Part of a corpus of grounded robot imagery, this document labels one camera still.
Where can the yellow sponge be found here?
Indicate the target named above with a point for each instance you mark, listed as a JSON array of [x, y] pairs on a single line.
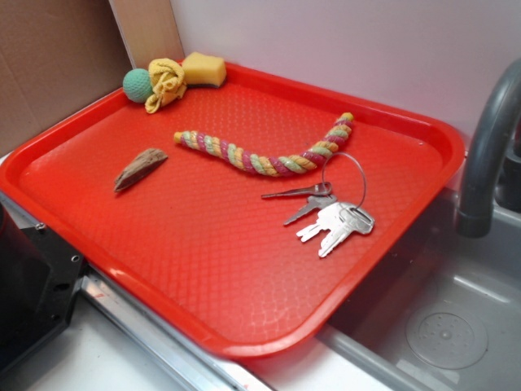
[[204, 70]]

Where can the yellow crumpled cloth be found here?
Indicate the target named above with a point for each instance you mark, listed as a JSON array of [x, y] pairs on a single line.
[[168, 84]]

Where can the red plastic tray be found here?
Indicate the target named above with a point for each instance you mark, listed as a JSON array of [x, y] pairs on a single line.
[[194, 240]]

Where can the multicolour twisted rope toy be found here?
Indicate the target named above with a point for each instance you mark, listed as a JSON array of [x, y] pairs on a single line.
[[274, 166]]

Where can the grey sink basin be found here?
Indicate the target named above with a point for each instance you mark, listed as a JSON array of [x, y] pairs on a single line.
[[439, 311]]

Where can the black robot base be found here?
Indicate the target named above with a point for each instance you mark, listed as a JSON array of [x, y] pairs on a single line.
[[40, 277]]

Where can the silver keys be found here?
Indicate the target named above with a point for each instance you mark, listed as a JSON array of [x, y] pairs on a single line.
[[337, 219]]

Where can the grey faucet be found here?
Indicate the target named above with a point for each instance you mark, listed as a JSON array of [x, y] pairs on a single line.
[[492, 170]]

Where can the green textured ball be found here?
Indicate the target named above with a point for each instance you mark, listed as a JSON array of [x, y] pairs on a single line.
[[137, 86]]

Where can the silver metal rail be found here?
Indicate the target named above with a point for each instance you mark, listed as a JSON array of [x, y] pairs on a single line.
[[111, 341]]

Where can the brown cardboard panel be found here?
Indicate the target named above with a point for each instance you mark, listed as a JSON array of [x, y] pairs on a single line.
[[57, 57]]

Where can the brown wood piece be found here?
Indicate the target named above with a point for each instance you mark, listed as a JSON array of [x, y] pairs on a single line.
[[142, 165]]

